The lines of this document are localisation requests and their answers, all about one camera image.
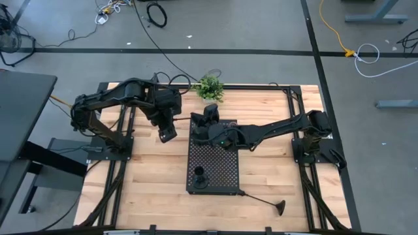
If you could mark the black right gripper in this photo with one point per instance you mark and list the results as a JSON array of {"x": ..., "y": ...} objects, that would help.
[{"x": 211, "y": 114}]

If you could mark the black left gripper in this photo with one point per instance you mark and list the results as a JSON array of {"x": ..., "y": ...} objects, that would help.
[{"x": 168, "y": 127}]

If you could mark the short black candle holder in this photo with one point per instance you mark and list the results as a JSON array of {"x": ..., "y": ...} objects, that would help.
[{"x": 200, "y": 181}]

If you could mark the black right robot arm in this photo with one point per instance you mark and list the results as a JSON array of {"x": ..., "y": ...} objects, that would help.
[{"x": 277, "y": 129}]

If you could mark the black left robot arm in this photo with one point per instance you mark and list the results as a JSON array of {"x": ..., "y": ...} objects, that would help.
[{"x": 107, "y": 94}]

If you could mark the small green potted plant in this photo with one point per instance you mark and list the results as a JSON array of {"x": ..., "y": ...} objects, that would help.
[{"x": 209, "y": 88}]

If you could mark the black perforated metal riser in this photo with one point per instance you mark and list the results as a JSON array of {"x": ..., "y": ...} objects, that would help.
[{"x": 215, "y": 166}]

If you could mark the black desk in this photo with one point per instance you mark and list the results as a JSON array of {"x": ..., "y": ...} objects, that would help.
[{"x": 23, "y": 111}]

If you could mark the grey table foot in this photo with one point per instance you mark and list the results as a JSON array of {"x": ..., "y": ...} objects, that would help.
[{"x": 398, "y": 103}]

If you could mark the grey table leg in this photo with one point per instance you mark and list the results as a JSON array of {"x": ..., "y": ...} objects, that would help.
[{"x": 375, "y": 19}]

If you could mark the black aluminium table frame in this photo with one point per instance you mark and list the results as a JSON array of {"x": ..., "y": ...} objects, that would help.
[{"x": 261, "y": 87}]

